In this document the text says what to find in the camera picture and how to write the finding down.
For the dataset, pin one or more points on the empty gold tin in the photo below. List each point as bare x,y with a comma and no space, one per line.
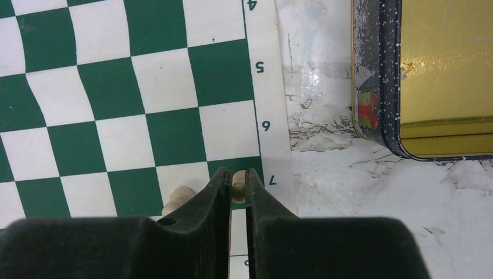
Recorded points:
422,77

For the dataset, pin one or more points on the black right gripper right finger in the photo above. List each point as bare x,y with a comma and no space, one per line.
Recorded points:
283,245

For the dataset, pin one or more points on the green white chess board mat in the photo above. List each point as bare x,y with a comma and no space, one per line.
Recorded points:
108,106

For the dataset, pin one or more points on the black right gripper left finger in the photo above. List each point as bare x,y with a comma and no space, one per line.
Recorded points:
191,242

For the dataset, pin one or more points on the white pawn piece a file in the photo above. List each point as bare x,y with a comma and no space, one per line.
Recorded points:
238,187

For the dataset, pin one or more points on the white pawn piece b file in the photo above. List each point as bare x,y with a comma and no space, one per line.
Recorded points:
177,198

